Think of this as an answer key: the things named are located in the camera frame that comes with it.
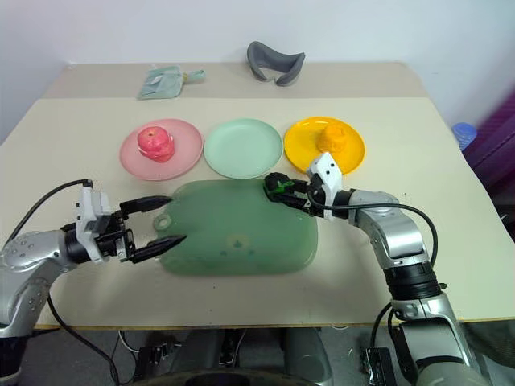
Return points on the small green toy item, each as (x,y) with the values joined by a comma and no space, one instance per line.
(278,187)

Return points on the green round plate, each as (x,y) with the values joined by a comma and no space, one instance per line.
(242,148)

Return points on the purple fabric object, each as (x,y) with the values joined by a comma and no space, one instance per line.
(495,149)

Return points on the yellow round plate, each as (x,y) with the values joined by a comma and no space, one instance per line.
(301,144)

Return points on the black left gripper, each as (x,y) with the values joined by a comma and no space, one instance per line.
(116,237)

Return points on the grey foam face pad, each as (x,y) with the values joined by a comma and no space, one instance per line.
(273,60)

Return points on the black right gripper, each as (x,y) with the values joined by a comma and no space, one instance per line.
(316,197)

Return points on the blue bottle cap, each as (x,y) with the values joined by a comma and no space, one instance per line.
(463,134)

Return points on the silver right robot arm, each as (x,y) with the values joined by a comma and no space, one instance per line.
(396,241)

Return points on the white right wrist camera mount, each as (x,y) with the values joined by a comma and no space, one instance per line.
(330,177)

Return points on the orange toy fruit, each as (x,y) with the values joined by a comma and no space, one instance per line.
(333,137)

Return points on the pale green zip pouch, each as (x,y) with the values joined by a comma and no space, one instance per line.
(161,84)

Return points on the dark rounded base shape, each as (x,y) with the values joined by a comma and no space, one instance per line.
(241,362)

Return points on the red toy apple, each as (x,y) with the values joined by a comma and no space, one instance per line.
(155,144)

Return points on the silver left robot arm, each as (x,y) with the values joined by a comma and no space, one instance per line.
(28,257)

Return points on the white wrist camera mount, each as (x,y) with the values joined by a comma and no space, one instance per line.
(91,209)
(330,177)

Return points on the pink round plate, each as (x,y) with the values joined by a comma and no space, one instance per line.
(185,153)

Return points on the black small box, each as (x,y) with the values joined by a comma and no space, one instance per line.
(376,364)

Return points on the green cutting board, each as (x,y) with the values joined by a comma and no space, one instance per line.
(241,229)

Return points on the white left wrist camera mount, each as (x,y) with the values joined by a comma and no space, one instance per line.
(91,209)

